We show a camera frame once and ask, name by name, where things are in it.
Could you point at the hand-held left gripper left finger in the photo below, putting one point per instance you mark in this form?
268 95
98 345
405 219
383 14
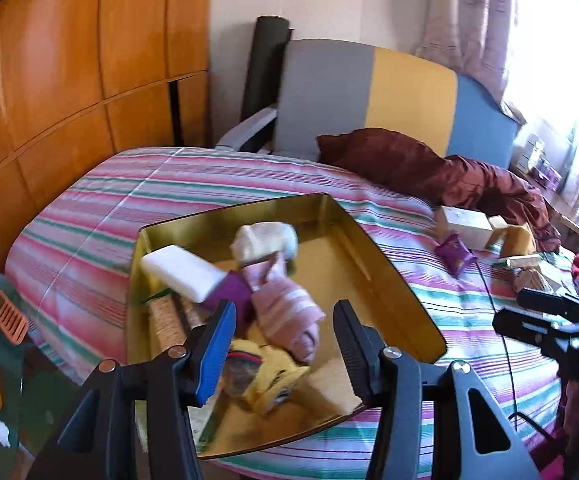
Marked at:
214 355

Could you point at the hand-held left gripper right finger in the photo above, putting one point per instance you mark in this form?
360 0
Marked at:
359 360

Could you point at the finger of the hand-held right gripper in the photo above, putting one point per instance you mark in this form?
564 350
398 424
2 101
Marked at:
534 330
559 307

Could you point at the cork textured box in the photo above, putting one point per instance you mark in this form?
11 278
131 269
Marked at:
167 322

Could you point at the yellow sock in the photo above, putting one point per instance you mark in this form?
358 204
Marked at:
274 375

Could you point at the purple snack packet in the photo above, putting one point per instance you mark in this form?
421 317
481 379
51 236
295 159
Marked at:
232 292
454 255

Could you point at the large yellow sponge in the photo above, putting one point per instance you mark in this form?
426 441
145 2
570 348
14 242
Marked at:
519 240

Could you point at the gold metal tin box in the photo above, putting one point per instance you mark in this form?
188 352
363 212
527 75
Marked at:
359 280

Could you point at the pink striped sock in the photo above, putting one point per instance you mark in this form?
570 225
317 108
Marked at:
289 310

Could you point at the white oblong box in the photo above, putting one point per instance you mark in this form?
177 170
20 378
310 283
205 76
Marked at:
184 272

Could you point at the small yellow sponge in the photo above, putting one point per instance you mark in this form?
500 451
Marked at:
498 224

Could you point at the cream sock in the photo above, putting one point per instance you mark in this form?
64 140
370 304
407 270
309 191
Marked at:
264 241

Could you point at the cream cardboard box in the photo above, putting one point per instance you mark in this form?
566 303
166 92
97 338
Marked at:
464 225

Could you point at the beige woven pouch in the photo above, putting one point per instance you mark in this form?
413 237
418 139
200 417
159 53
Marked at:
537 281

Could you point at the magenta cloth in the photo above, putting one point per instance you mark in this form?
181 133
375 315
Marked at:
569 460

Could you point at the wooden desk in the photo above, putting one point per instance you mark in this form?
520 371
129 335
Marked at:
554 200

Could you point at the purple box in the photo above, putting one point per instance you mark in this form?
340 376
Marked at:
549 175

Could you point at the white boxes on desk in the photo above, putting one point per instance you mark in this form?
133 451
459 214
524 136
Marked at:
528 152

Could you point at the green floor mat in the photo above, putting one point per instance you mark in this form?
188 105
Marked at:
44 390

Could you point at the striped bed sheet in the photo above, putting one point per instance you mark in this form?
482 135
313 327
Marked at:
119 195

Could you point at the maroon jacket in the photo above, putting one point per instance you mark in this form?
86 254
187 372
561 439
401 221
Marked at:
419 165

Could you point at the orange plastic comb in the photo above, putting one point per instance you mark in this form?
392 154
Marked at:
9 317

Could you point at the grey yellow blue headboard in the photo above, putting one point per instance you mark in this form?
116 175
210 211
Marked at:
409 95

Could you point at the black rolled mat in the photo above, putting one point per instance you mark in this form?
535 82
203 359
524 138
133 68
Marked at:
264 65

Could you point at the patterned curtain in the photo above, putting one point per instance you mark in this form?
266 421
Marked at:
464 25

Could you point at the wooden wardrobe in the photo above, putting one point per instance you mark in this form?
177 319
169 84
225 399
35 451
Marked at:
69 70

